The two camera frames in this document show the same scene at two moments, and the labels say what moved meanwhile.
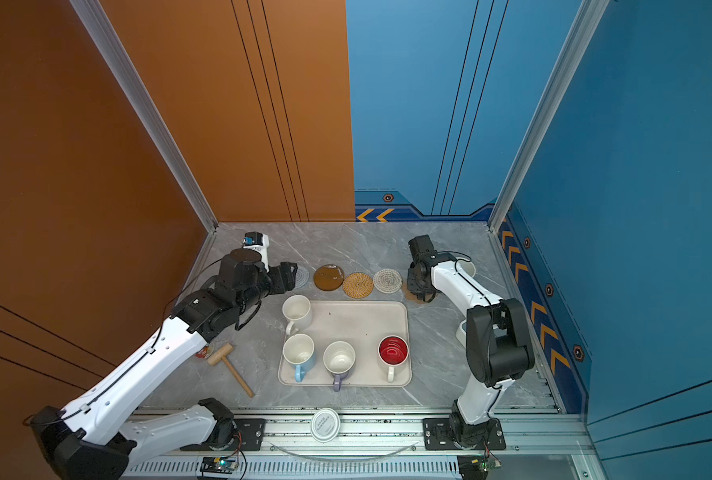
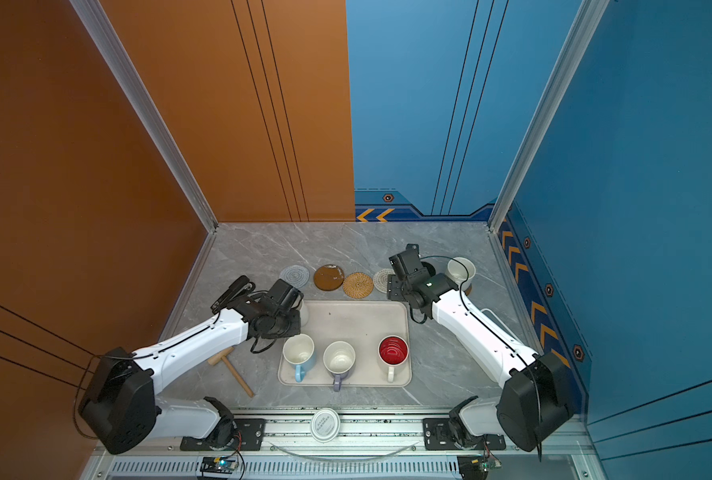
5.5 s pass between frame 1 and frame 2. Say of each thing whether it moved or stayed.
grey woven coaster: stayed
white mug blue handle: stayed
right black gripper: moved
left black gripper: moved
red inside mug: stayed
